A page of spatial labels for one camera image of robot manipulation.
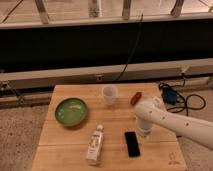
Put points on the translucent gripper tool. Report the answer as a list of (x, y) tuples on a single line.
[(144, 133)]

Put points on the black eraser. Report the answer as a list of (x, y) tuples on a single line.
[(132, 144)]

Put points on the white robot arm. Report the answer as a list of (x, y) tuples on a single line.
[(149, 112)]

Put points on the brown oblong object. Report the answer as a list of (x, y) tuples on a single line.
[(135, 98)]

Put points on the blue power adapter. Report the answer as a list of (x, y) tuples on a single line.
[(169, 96)]

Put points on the clear plastic cup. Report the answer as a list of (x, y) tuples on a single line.
[(109, 94)]

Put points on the white plastic bottle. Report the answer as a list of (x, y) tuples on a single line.
[(95, 145)]

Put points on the green bowl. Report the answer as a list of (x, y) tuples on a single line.
[(71, 112)]

